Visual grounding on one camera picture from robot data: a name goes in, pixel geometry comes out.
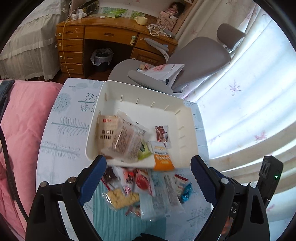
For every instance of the silver red snack bag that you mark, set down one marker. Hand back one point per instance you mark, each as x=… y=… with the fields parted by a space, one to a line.
x=134 y=180

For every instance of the beige soda cracker packet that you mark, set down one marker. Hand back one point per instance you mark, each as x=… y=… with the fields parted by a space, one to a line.
x=106 y=125

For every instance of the lace covered cabinet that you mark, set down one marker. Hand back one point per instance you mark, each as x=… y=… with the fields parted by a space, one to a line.
x=32 y=51

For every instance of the blue white candy packet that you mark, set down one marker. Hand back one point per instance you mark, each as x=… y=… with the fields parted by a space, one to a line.
x=183 y=188

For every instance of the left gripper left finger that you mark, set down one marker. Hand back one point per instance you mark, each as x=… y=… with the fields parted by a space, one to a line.
x=45 y=220

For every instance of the floral sheer curtain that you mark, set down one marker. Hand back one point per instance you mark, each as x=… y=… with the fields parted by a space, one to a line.
x=248 y=108

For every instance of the white plastic bag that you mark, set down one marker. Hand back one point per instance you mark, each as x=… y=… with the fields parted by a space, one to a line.
x=166 y=73

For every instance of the clear brown cake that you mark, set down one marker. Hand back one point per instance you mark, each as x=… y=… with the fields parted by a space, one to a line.
x=126 y=139

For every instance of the cream mug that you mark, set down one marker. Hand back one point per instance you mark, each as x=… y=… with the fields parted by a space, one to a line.
x=141 y=20

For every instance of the white power strip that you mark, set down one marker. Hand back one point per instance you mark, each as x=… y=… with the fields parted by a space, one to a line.
x=77 y=14

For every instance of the wooden desk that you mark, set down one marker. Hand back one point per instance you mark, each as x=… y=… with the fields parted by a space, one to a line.
x=78 y=39

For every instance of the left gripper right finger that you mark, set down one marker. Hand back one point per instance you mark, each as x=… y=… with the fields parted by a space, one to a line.
x=205 y=182

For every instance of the green label rice puff pack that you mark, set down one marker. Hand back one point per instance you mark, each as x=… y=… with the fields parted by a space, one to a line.
x=144 y=151

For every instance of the red label date pack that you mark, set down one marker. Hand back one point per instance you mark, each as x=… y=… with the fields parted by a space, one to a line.
x=110 y=180

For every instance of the dark red chocolate packet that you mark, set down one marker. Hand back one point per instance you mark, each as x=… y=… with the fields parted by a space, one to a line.
x=162 y=134

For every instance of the teal striped placemat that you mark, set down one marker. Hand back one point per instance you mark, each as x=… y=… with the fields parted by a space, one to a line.
x=113 y=224

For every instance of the tree print tablecloth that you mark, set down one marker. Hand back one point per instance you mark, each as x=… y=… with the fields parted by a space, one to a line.
x=62 y=154

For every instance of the white plastic storage bin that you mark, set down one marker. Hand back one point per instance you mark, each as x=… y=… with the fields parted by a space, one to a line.
x=150 y=109

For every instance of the dark blue jeans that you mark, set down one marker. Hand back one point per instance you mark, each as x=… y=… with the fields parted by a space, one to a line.
x=5 y=87

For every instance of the pink bed quilt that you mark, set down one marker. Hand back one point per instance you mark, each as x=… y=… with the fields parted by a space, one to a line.
x=23 y=124

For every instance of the yellow rice puff pack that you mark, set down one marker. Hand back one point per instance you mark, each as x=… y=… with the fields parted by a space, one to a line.
x=115 y=199

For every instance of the lined trash bin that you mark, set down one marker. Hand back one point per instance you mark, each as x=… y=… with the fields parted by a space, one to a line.
x=101 y=56

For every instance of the small nut snack packet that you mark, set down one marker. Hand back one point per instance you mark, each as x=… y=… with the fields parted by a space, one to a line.
x=134 y=210

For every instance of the orange white snack bar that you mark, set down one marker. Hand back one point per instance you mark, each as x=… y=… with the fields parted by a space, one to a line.
x=161 y=157

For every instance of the grey office chair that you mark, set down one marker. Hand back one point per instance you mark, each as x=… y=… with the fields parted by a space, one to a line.
x=202 y=57

